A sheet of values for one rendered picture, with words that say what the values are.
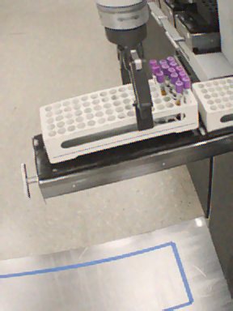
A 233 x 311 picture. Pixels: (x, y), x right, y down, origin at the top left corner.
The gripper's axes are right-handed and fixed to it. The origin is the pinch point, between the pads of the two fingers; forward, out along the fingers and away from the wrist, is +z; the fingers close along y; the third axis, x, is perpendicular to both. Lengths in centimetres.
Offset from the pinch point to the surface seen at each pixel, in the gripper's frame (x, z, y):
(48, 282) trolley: -24.0, 6.7, 31.2
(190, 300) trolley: -1.5, 6.7, 41.9
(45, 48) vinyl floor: -20, 89, -169
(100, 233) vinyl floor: -13, 89, -35
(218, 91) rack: 18.5, 2.9, -1.7
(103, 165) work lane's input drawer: -8.8, 8.3, 6.1
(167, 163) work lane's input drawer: 3.2, 11.2, 6.8
